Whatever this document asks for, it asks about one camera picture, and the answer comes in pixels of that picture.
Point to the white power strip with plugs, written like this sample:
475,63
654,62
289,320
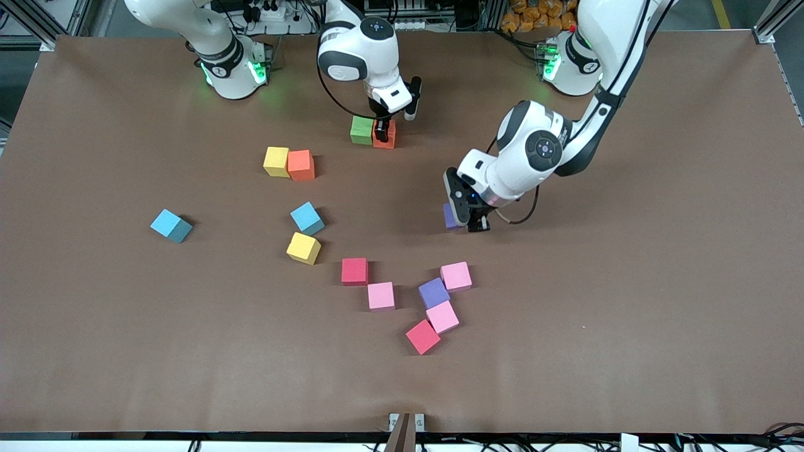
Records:
286,26

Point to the pink foam block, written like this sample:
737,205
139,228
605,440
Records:
442,316
455,276
380,295

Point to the pile of orange snack bags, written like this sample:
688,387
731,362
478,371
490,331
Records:
527,16

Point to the brown camera mast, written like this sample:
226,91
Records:
402,441

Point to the purple foam block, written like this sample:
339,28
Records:
432,292
448,216

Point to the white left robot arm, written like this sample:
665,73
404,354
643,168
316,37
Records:
603,50

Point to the small white tag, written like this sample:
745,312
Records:
629,443

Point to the blue foam block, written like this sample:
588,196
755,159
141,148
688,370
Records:
306,216
167,223

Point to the grey metal mount bracket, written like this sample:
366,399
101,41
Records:
420,422

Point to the green foam block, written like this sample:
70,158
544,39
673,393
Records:
361,129

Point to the red foam block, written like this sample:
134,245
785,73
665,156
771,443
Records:
354,270
422,336

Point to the yellow foam block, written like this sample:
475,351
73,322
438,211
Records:
276,160
303,247

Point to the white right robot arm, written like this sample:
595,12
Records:
220,37

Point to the aluminium frame post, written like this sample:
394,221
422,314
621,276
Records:
776,22
78,16

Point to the orange foam block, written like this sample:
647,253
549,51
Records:
393,135
300,164

